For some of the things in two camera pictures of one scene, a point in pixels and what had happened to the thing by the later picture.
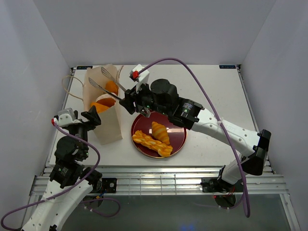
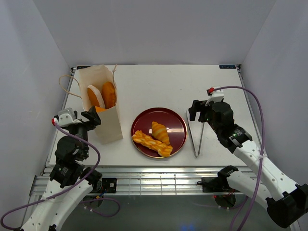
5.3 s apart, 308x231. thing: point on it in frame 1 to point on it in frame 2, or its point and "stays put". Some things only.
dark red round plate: [157, 136] stays put
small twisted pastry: [163, 150] stays put
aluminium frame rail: [173, 181] stays put
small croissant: [160, 132] stays put
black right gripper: [131, 99] to [198, 109]
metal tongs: [105, 72] to [197, 155]
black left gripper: [80, 123] stays put
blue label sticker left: [83, 67] stays put
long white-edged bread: [106, 99] to [96, 96]
